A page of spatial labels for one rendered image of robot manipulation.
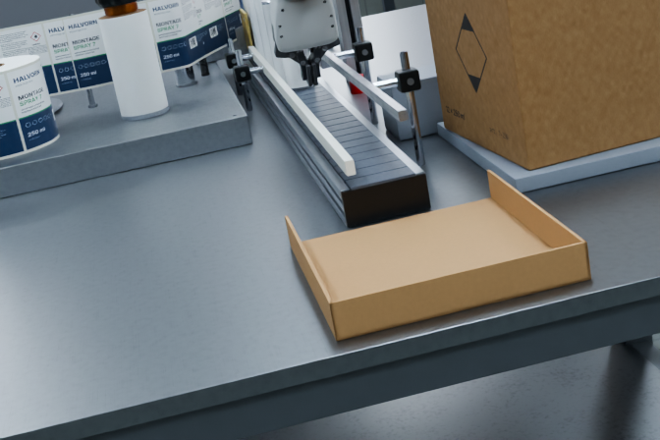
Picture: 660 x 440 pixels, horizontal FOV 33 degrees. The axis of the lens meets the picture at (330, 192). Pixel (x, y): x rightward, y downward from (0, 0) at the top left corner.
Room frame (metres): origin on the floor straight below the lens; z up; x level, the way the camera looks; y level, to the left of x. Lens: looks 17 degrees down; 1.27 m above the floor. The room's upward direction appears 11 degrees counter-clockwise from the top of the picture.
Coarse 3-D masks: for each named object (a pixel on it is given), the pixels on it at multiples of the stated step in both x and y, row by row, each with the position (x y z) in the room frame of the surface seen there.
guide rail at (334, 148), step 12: (252, 48) 2.33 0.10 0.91; (264, 60) 2.15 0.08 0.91; (264, 72) 2.10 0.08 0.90; (276, 72) 2.00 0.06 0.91; (276, 84) 1.93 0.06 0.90; (288, 96) 1.78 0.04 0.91; (300, 108) 1.65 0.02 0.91; (312, 120) 1.55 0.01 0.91; (312, 132) 1.55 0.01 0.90; (324, 132) 1.47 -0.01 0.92; (324, 144) 1.45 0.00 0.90; (336, 144) 1.39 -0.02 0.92; (336, 156) 1.36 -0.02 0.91; (348, 156) 1.32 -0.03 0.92; (348, 168) 1.30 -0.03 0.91
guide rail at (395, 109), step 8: (328, 56) 1.78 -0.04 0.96; (336, 64) 1.71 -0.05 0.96; (344, 64) 1.69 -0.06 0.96; (344, 72) 1.65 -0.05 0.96; (352, 72) 1.61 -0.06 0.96; (352, 80) 1.59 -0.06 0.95; (360, 80) 1.54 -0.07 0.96; (360, 88) 1.53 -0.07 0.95; (368, 88) 1.47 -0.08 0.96; (376, 88) 1.46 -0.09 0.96; (368, 96) 1.48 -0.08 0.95; (376, 96) 1.43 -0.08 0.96; (384, 96) 1.40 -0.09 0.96; (384, 104) 1.38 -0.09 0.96; (392, 104) 1.35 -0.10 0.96; (400, 104) 1.34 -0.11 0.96; (392, 112) 1.34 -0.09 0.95; (400, 112) 1.31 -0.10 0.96; (400, 120) 1.31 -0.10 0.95
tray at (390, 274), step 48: (336, 240) 1.25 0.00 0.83; (384, 240) 1.22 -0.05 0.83; (432, 240) 1.19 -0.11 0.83; (480, 240) 1.16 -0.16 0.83; (528, 240) 1.13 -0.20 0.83; (576, 240) 1.02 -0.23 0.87; (336, 288) 1.10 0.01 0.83; (384, 288) 1.07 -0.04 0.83; (432, 288) 0.98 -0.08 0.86; (480, 288) 0.99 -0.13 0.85; (528, 288) 1.00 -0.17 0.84; (336, 336) 0.97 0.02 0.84
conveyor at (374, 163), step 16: (256, 64) 2.33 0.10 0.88; (304, 96) 1.90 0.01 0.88; (320, 96) 1.88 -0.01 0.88; (320, 112) 1.75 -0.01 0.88; (336, 112) 1.73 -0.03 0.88; (304, 128) 1.66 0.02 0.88; (336, 128) 1.62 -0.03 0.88; (352, 128) 1.61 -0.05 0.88; (320, 144) 1.54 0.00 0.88; (352, 144) 1.51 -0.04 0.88; (368, 144) 1.49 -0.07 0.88; (384, 144) 1.48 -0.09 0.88; (368, 160) 1.41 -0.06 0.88; (384, 160) 1.40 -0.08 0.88; (400, 160) 1.38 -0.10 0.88; (352, 176) 1.35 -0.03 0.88; (368, 176) 1.34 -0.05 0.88; (384, 176) 1.32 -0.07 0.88; (400, 176) 1.31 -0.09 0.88
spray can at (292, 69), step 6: (306, 54) 1.97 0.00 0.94; (282, 60) 1.98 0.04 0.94; (288, 60) 1.96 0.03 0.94; (288, 66) 1.97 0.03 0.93; (294, 66) 1.96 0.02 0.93; (288, 72) 1.97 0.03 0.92; (294, 72) 1.96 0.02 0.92; (300, 72) 1.96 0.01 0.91; (288, 78) 1.97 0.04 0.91; (294, 78) 1.96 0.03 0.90; (300, 78) 1.96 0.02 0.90; (288, 84) 1.97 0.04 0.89; (294, 84) 1.96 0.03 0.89; (300, 84) 1.96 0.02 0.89; (306, 84) 1.96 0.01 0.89; (294, 90) 1.96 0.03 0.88
